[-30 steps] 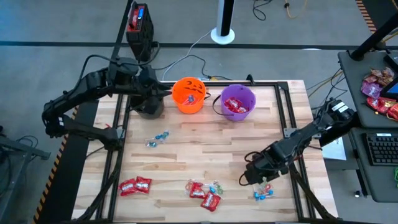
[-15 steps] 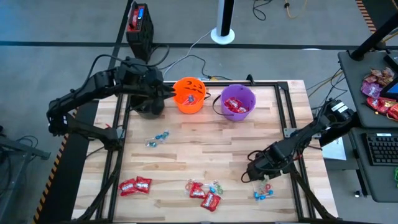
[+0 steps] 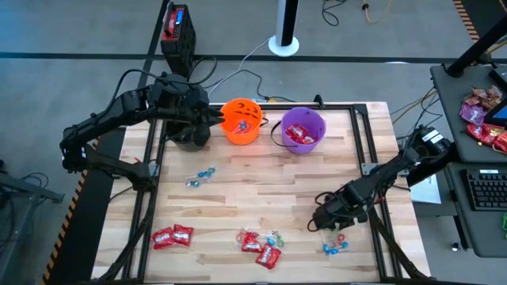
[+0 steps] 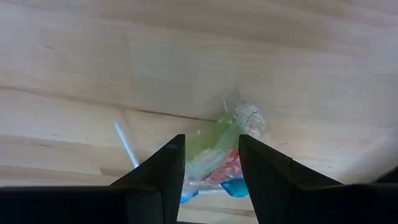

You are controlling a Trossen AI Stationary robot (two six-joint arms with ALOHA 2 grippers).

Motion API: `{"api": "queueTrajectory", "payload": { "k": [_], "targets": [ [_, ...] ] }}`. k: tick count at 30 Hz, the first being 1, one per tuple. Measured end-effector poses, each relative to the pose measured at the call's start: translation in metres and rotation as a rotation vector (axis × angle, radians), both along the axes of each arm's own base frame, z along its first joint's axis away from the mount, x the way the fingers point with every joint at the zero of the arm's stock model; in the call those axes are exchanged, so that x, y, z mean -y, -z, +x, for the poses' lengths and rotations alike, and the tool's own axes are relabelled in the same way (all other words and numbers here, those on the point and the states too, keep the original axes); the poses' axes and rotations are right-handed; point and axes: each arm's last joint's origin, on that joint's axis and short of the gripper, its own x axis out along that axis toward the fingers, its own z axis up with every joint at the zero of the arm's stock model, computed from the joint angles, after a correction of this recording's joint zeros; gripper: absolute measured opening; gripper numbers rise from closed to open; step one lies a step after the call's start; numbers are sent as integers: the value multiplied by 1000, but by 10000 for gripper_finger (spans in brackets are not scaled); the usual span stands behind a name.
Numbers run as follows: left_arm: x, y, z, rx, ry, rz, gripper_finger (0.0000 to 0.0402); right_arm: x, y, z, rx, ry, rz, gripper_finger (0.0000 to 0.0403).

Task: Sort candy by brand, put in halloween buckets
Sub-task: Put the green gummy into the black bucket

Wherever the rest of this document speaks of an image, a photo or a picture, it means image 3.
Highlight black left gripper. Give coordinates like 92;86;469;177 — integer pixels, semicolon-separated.
150;74;226;129

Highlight yellow floor cable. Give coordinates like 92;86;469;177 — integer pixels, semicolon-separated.
361;0;394;25

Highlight black keyboard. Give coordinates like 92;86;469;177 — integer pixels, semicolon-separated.
466;169;507;212

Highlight dark grey side desk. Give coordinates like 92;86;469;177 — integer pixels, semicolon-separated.
429;63;507;165

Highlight white floor cable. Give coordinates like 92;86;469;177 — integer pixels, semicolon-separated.
206;38;272;104

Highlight black desk device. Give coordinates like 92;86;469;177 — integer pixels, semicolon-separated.
487;62;507;93

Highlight white and black pole stand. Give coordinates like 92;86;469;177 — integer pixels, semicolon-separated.
267;0;301;58

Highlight black coiled floor cable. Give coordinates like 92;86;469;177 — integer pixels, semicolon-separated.
321;0;350;28

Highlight hazard striped black mat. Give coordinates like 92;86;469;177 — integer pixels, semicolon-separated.
452;0;507;44

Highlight black halloween bucket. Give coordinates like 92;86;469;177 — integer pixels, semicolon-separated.
168;118;212;153

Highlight hazard striped black platform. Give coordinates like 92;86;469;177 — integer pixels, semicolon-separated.
40;125;128;285

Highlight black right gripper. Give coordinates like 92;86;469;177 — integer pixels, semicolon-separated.
312;183;370;235

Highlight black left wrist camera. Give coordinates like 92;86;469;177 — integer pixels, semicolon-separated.
185;123;212;147

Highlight red candy pack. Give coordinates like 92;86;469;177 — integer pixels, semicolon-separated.
492;130;507;154
466;123;495;146

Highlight orange pumpkin face bucket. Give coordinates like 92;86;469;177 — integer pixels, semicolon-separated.
219;97;269;146

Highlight black desk pole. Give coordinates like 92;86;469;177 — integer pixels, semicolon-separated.
445;14;507;79

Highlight tablet with blue screen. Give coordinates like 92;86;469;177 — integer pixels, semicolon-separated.
483;97;507;127

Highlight black aluminium table frame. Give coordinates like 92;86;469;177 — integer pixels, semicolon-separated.
93;94;431;285

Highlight black desk cables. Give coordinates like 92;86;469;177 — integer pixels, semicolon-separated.
390;87;447;148

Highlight red and black case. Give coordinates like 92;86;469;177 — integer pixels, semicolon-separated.
159;2;197;79

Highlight purple pumpkin face bucket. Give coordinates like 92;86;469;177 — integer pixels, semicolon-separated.
270;106;327;155

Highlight brown candy bag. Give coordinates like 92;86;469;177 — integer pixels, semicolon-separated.
470;85;504;112

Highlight pink candy bag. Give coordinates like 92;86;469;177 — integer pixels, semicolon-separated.
459;102;488;127

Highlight grey keyboard desk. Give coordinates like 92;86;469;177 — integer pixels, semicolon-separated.
442;161;507;259

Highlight white paper sheet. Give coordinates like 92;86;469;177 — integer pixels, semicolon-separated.
409;173;443;206

